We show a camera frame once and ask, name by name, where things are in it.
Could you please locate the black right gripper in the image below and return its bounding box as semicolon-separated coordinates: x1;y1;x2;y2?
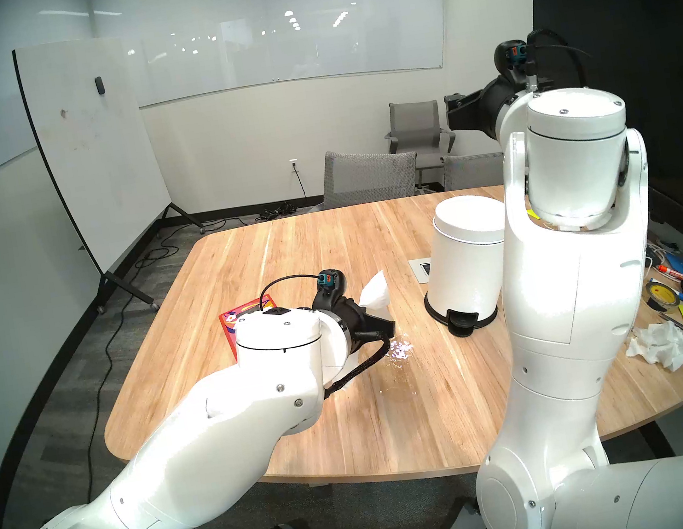
442;72;536;147

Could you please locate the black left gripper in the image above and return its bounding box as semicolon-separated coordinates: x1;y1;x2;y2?
312;290;401;367

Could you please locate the white tissue sheet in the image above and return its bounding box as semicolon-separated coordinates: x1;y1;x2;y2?
353;269;394;322

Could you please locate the clear liquid spill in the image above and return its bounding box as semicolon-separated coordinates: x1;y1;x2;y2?
369;333;420;390

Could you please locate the colourful floral tissue box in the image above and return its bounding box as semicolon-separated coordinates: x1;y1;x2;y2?
217;295;282;363

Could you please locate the crumpled white tissue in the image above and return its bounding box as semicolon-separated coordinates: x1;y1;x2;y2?
621;318;683;379

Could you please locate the grey mesh office chair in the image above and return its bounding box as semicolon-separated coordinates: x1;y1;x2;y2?
300;139;424;213
439;147;508;193

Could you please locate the grey office chair with armrests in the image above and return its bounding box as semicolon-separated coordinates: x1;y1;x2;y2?
380;95;464;193

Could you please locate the table power outlet plate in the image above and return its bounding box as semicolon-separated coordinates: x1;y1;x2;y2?
408;256;435;286

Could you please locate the white pedal trash can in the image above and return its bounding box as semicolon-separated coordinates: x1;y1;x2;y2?
410;189;525;342

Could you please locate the black video sound bar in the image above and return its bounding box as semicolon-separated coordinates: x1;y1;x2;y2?
645;181;683;240

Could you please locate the black tape roll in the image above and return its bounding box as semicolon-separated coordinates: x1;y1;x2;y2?
642;275;683;314

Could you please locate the rolling whiteboard on stand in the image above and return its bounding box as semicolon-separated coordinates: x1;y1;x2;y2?
12;26;218;327

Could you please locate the black braided left gripper cable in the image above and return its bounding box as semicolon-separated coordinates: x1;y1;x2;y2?
314;335;397;399

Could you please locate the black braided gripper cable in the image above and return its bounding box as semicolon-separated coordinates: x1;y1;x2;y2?
314;335;397;399
525;22;597;95

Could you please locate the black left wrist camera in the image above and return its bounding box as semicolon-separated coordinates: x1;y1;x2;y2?
311;267;349;309

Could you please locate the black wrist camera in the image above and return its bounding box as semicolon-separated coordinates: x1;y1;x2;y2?
311;267;349;309
491;38;534;79

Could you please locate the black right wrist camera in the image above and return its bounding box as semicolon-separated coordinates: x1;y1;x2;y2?
491;38;534;79

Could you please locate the thin black left camera cable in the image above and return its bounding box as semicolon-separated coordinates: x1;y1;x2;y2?
254;271;326;313

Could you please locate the black braided right gripper cable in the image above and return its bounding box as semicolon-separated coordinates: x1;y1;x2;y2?
525;22;597;95

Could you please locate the black cable bundle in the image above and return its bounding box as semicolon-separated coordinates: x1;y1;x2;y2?
253;201;298;223

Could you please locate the large black wall screen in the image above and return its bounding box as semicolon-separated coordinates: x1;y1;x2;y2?
528;0;683;259

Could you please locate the wide glass wall whiteboard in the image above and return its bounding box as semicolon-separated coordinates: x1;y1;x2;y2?
85;0;459;120

